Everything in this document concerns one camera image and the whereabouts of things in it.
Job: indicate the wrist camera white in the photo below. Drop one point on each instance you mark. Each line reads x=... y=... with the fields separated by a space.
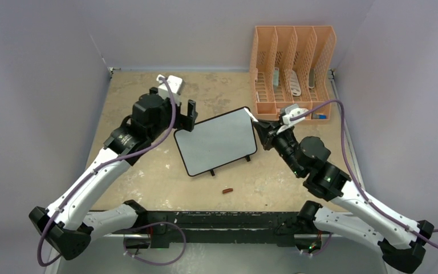
x=171 y=83
x=290 y=116

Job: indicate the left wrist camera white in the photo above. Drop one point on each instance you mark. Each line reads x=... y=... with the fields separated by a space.
x=171 y=83

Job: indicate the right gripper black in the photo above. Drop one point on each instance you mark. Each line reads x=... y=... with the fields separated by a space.
x=266 y=136

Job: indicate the small black-framed whiteboard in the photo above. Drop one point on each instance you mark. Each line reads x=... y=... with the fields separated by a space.
x=216 y=142

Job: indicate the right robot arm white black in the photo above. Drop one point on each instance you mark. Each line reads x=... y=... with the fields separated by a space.
x=399 y=240

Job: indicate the aluminium frame rail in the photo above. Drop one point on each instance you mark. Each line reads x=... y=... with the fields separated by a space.
x=308 y=230

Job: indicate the red-brown marker cap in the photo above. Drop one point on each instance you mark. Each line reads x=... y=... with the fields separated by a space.
x=226 y=191

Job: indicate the white perforated tool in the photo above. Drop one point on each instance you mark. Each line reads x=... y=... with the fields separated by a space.
x=294 y=84

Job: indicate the dark grey flat tool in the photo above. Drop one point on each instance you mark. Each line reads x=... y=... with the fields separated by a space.
x=311 y=80

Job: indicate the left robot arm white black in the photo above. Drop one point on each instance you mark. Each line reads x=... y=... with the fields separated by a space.
x=67 y=224

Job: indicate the white marker rainbow stripe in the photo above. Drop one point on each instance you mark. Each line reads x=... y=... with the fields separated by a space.
x=251 y=116

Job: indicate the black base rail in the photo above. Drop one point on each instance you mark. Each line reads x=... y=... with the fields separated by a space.
x=284 y=229

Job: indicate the blue small item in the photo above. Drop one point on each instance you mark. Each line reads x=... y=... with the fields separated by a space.
x=319 y=116

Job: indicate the peach plastic file organizer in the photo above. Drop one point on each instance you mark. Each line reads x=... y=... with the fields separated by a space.
x=289 y=65

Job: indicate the grey eraser in organizer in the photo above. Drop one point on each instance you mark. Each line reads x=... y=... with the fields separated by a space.
x=275 y=78

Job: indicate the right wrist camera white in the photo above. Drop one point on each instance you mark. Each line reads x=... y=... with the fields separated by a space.
x=290 y=116

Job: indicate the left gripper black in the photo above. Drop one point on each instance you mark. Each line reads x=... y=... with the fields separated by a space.
x=183 y=121

